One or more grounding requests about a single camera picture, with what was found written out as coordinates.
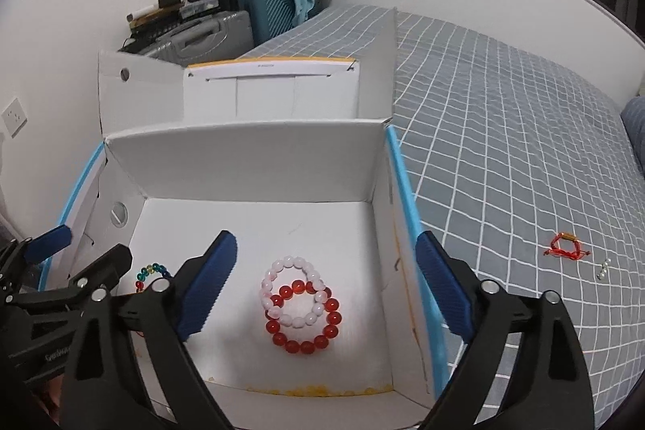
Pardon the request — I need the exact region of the pearl bead strand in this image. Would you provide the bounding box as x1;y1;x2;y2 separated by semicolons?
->
597;258;611;280

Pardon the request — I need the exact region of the multicolour bead bracelet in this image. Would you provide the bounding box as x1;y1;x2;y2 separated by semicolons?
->
133;262;175;294

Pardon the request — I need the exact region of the grey hard case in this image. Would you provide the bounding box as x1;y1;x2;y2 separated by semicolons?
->
137;11;254;68

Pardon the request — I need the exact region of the blue yellow cardboard box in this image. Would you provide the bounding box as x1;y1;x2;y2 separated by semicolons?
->
42;9;445;429

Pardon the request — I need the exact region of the white wall socket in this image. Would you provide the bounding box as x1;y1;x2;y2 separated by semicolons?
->
1;97;27;137

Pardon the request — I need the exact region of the grey checked bed sheet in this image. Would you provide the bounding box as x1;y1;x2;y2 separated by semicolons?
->
236;3;645;426

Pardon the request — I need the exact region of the red cord bracelet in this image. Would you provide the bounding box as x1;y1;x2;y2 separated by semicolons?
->
542;231;592;260

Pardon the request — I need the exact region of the red bead bracelet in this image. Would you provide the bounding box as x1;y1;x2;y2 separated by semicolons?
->
263;280;342;357

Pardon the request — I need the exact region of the teal suitcase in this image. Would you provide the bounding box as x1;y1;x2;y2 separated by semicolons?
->
237;0;327;46

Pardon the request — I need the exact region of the pink white bead bracelet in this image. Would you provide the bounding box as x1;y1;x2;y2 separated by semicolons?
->
260;255;329;330

